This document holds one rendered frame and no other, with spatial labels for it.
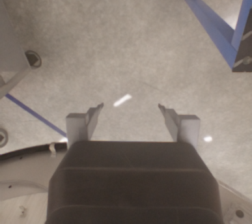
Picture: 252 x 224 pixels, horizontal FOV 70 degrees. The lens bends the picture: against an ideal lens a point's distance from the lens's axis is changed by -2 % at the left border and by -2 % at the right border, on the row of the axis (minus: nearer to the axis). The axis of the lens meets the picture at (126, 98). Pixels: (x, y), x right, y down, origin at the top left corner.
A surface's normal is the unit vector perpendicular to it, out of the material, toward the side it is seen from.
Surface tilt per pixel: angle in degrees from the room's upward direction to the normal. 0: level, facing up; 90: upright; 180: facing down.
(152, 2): 0
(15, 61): 0
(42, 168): 90
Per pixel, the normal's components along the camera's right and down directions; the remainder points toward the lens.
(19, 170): -0.07, -0.79
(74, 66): -0.13, 0.61
